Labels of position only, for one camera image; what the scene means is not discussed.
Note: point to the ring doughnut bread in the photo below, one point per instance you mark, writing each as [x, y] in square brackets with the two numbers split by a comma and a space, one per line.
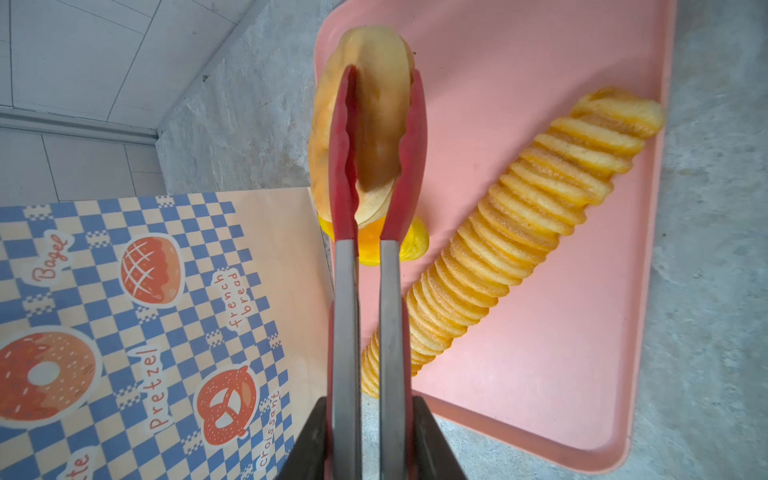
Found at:
[384, 65]

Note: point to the red tongs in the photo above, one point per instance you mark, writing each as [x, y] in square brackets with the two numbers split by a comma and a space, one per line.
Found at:
[354, 245]

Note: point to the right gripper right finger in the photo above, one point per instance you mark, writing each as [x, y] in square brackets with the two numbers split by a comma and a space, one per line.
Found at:
[433, 457]

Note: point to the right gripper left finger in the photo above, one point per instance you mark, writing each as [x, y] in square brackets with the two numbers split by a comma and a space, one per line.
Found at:
[307, 459]

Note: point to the checkered paper bag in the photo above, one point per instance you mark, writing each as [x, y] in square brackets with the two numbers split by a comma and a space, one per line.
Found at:
[167, 337]

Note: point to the pink tray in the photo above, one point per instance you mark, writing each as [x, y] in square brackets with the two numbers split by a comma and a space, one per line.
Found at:
[553, 368]

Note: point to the long ridged bread bottom-left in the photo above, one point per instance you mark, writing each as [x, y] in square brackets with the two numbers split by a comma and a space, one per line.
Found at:
[542, 196]

